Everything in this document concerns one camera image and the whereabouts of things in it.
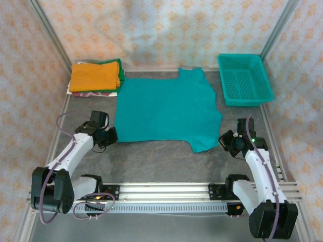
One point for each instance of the teal plastic basket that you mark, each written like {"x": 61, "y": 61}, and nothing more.
{"x": 242, "y": 83}

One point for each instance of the aluminium frame post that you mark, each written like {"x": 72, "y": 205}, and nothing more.
{"x": 277, "y": 27}
{"x": 50, "y": 32}

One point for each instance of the patterned fabric backdrop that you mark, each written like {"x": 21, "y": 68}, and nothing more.
{"x": 161, "y": 25}

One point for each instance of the red white patterned folded t-shirt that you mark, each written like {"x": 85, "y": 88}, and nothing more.
{"x": 88, "y": 94}

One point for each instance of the aluminium mounting rail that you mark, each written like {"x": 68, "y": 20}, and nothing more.
{"x": 164, "y": 192}

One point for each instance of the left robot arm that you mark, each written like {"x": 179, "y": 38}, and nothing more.
{"x": 73, "y": 153}

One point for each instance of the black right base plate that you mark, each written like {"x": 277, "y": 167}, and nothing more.
{"x": 213, "y": 192}

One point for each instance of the green folded t-shirt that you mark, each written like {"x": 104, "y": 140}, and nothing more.
{"x": 122, "y": 75}

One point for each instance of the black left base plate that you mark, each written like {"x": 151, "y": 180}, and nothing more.
{"x": 114, "y": 192}

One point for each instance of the orange folded t-shirt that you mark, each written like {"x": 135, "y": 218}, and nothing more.
{"x": 93, "y": 75}

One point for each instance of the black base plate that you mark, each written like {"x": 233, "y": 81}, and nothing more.
{"x": 213, "y": 192}
{"x": 114, "y": 192}

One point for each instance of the teal t-shirt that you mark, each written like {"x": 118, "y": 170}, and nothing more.
{"x": 164, "y": 108}

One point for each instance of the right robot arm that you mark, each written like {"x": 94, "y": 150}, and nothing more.
{"x": 255, "y": 164}

